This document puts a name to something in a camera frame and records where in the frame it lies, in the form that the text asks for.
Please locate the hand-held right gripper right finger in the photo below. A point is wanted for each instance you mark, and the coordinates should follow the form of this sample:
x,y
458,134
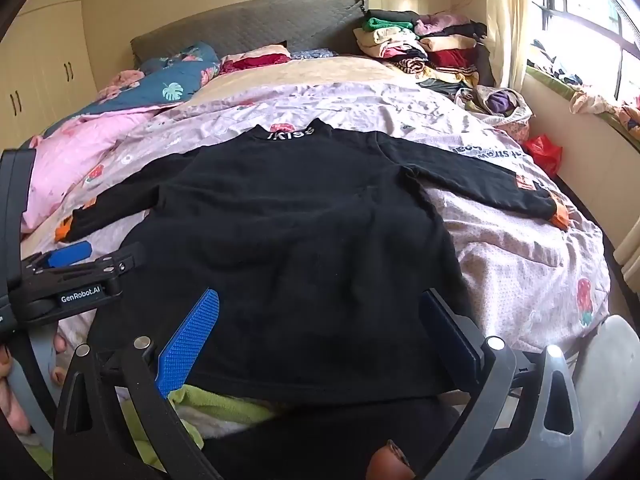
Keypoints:
x,y
450,332

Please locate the red white pillow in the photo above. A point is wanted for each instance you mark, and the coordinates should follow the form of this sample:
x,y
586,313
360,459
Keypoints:
x,y
255,62

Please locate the green cloth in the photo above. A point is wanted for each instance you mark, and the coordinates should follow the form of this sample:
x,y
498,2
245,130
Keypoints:
x,y
225,405

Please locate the pile of folded clothes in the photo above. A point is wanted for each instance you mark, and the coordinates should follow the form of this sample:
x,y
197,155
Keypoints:
x,y
425,45

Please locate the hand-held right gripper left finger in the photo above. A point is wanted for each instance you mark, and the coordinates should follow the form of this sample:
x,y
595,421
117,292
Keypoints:
x,y
192,335

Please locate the lilac strawberry print duvet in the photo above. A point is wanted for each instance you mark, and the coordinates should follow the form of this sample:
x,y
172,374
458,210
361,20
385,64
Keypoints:
x,y
500,270

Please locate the black sweater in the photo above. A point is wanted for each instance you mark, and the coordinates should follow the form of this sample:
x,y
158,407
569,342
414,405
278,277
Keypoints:
x,y
280,240

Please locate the beige bedsheet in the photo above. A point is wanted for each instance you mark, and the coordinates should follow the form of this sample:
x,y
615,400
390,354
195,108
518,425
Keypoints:
x,y
300,72

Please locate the cream curtain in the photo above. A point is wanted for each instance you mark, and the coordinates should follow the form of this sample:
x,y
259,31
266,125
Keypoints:
x,y
505,20

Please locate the person's left hand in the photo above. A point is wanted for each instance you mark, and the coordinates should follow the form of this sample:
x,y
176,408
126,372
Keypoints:
x,y
60,344

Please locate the red plastic bag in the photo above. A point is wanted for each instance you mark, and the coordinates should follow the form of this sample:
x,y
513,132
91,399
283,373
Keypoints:
x,y
542,152

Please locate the window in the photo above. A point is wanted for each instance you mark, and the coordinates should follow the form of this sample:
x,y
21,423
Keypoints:
x,y
590,5

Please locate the printed bag of clothes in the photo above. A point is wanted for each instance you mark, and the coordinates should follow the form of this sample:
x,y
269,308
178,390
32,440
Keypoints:
x,y
500,105

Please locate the grey quilted headboard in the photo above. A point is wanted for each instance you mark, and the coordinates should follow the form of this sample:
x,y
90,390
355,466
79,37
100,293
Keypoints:
x,y
260,25

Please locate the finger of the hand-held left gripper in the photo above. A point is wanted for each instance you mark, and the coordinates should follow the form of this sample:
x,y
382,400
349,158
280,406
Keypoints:
x,y
70,255
120,260

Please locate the dark cloth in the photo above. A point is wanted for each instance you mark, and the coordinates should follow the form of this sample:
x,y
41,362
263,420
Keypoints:
x,y
310,440

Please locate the clothes on windowsill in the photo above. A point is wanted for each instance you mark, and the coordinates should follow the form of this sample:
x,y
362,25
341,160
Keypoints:
x,y
600,100

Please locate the pink quilt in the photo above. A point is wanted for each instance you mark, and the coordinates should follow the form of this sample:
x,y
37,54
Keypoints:
x,y
75,150

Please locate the cream wardrobe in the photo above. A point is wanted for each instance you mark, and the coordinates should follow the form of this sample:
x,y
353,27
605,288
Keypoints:
x,y
35,70

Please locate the teal leaf-print pillow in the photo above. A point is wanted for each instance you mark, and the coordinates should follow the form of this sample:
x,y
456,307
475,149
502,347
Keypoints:
x,y
170,80

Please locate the blue patterned cloth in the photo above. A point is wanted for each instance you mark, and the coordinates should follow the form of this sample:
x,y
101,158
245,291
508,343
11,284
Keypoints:
x,y
310,53

